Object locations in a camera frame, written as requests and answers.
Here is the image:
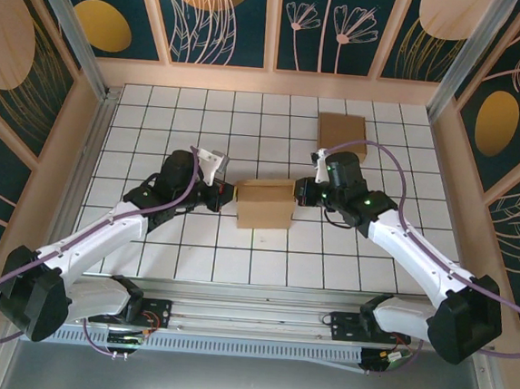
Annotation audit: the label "right aluminium frame post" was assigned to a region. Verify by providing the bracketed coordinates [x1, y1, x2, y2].
[427, 0, 518, 131]

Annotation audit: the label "aluminium frame post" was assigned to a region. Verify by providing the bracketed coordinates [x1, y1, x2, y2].
[14, 0, 120, 101]
[427, 0, 518, 131]

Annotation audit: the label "left aluminium frame post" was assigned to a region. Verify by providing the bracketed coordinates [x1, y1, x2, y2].
[14, 0, 120, 101]

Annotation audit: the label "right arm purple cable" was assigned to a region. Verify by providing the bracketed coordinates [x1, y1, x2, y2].
[303, 136, 520, 389]

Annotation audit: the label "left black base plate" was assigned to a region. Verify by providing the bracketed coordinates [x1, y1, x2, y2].
[87, 292, 174, 331]

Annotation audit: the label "grey slotted cable duct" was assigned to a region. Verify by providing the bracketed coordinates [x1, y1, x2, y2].
[18, 316, 366, 375]

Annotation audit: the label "brown cardboard box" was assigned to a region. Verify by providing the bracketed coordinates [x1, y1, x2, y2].
[314, 111, 372, 164]
[229, 173, 298, 235]

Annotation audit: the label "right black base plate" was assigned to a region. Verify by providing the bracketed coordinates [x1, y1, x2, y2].
[328, 308, 414, 349]

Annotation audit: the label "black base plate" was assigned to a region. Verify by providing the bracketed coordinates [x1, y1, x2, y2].
[328, 308, 414, 349]
[87, 292, 174, 331]

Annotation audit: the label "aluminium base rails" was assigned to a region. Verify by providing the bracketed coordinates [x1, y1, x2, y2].
[3, 263, 500, 362]

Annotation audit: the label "grey metal sheet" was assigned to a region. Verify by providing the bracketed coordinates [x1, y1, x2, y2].
[0, 335, 512, 389]

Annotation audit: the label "right gripper thin black cable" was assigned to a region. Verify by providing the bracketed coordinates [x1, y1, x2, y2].
[322, 207, 356, 230]

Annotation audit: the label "aluminium side rail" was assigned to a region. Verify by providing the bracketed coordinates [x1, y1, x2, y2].
[27, 82, 123, 292]

